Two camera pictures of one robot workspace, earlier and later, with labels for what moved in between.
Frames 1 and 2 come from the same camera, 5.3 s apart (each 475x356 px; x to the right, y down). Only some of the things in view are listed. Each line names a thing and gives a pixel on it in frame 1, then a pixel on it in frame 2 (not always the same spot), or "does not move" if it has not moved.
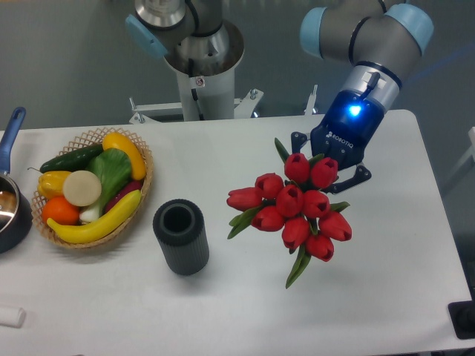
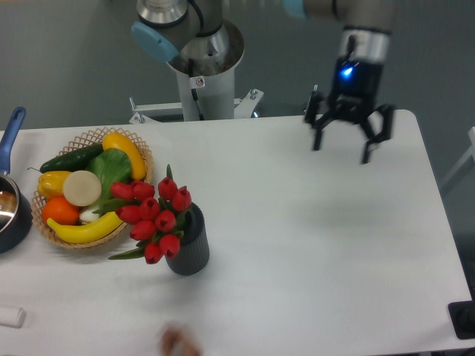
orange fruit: [61, 211] does not move
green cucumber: [74, 162] does not move
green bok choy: [113, 167] does not move
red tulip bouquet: [298, 204] → [154, 218]
